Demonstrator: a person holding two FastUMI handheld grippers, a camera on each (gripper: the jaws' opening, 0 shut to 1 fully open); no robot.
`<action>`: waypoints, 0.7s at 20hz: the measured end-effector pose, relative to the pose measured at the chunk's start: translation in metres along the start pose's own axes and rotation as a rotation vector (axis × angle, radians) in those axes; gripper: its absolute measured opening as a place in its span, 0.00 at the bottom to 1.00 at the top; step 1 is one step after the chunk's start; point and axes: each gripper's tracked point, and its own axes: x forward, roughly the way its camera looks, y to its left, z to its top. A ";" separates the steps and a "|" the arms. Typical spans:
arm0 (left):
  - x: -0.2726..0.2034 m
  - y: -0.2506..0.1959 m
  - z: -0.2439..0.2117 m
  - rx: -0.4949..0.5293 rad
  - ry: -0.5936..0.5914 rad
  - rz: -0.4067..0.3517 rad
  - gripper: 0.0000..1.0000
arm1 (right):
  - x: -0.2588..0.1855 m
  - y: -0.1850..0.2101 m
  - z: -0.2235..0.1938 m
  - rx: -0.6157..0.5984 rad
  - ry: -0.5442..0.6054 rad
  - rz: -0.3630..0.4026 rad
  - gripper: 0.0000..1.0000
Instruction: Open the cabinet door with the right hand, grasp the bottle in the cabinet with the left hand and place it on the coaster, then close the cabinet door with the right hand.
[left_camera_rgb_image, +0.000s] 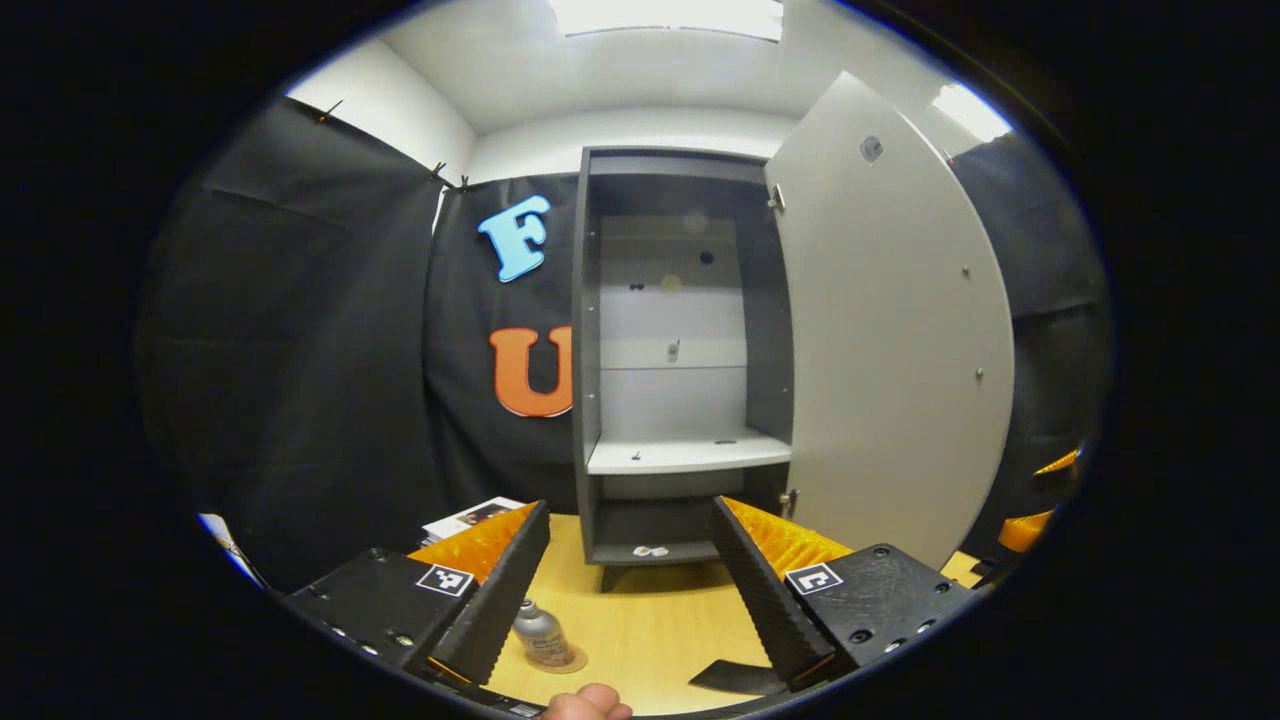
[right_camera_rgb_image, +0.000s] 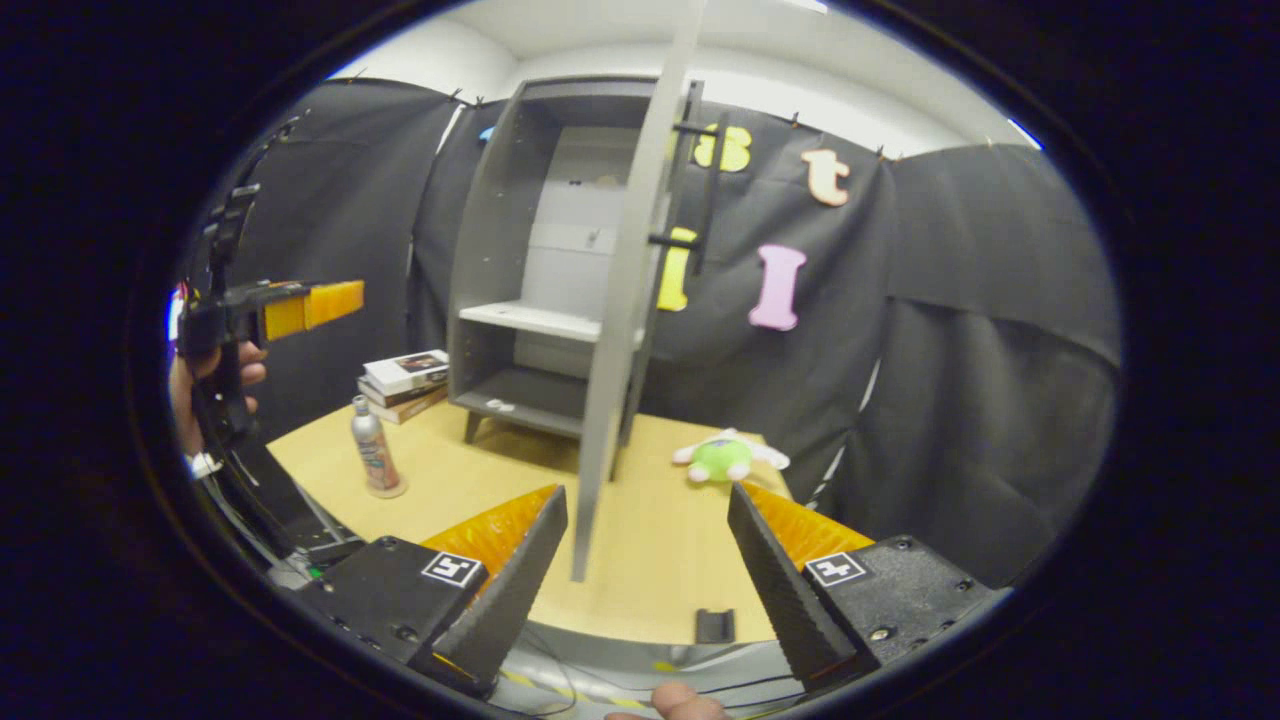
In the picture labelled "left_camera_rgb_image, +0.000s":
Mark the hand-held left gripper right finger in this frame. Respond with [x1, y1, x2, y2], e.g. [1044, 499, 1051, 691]
[708, 496, 978, 693]

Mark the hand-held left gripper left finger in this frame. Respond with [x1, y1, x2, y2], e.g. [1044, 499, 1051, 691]
[283, 499, 553, 686]

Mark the silver bottle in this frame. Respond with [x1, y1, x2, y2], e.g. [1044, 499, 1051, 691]
[512, 598, 576, 669]

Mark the light grey cabinet door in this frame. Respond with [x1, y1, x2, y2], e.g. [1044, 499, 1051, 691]
[765, 70, 1017, 572]

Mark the light grey cabinet shelf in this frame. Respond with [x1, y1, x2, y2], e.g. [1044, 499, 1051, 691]
[585, 430, 793, 477]

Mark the printed paper booklet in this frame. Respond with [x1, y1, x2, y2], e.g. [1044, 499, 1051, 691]
[422, 496, 527, 547]

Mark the black backdrop cloth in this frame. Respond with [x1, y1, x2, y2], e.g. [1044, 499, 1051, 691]
[135, 95, 1113, 593]

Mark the ceiling light panel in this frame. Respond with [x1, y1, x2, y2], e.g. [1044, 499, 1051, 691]
[930, 84, 1013, 143]
[550, 0, 784, 42]

